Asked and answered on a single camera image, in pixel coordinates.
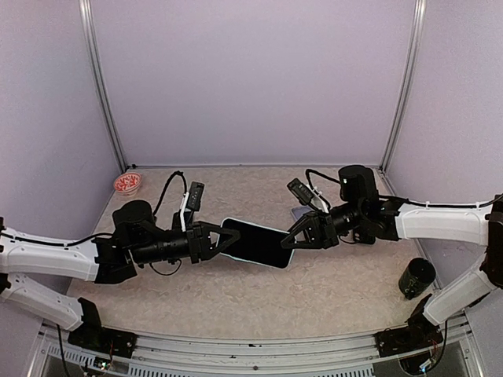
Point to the black phone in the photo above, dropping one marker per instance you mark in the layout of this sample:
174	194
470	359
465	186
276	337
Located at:
182	219
255	245

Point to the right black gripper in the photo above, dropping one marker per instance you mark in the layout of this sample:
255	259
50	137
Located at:
319	228

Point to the red white patterned bowl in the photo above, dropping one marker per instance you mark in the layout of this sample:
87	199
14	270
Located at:
128	184

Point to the right aluminium frame post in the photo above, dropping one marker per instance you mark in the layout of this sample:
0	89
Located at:
406	85

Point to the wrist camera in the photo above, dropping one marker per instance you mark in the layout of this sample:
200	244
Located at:
307	196
192	199

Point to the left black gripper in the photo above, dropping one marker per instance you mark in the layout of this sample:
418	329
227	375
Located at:
200	246

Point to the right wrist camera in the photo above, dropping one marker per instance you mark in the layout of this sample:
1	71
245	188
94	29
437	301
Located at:
307	196

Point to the lilac phone case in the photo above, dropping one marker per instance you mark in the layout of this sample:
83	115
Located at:
301	212

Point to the light blue phone case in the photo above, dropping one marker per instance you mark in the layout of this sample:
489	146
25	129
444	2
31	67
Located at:
288	264

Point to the black cup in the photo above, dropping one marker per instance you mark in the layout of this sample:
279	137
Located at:
416	278

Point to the left aluminium frame post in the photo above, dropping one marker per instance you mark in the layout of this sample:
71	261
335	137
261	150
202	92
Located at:
87	18

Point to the aluminium frame post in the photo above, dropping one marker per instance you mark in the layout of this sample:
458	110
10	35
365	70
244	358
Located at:
87	18
406	85

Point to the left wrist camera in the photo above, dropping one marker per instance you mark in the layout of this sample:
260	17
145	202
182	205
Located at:
192	199

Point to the front aluminium rail base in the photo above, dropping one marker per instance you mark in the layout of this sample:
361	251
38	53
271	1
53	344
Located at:
342	355

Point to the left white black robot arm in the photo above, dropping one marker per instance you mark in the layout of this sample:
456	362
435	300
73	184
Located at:
100	259

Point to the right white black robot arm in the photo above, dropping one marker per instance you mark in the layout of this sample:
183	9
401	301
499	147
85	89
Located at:
370	216

